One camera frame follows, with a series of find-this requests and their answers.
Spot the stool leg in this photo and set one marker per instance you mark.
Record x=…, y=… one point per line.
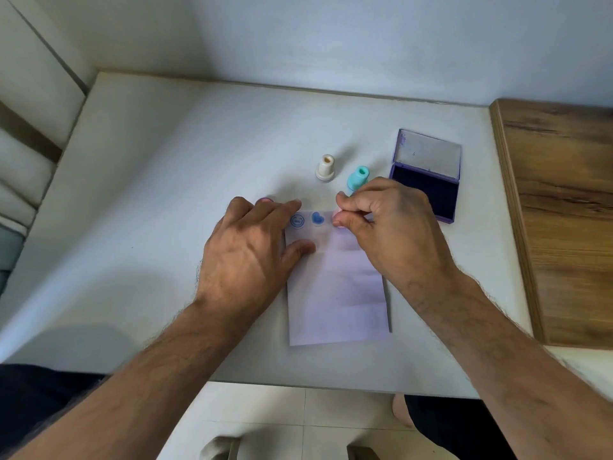
x=219, y=448

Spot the person's right forearm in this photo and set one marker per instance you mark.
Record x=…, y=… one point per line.
x=503, y=368

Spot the pink stamp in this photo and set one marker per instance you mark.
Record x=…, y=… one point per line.
x=338, y=218

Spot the person's right leg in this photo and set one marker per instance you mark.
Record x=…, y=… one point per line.
x=455, y=431

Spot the person's left leg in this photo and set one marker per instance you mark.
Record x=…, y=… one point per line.
x=33, y=402

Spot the person's left hand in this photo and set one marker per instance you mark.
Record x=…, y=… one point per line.
x=242, y=263

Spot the beige cushioned sofa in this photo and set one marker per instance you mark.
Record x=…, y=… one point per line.
x=33, y=114

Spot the cream stamp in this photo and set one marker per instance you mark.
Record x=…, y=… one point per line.
x=325, y=170

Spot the person's leg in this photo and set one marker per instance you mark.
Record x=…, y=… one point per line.
x=455, y=431
x=33, y=402

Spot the person's left forearm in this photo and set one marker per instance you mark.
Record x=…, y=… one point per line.
x=143, y=378

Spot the person's right thumb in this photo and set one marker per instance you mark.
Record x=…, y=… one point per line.
x=358, y=225

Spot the person's right hand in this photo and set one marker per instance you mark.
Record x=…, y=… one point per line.
x=402, y=234

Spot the white paper sheet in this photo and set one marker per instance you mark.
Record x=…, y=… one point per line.
x=337, y=292

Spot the teal stamp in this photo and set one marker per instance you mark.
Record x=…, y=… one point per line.
x=357, y=179

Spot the person's left thumb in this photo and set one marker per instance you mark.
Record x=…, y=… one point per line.
x=299, y=253

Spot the purple ink pad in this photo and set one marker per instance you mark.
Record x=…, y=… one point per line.
x=431, y=177

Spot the wooden board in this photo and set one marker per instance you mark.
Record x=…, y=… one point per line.
x=560, y=225

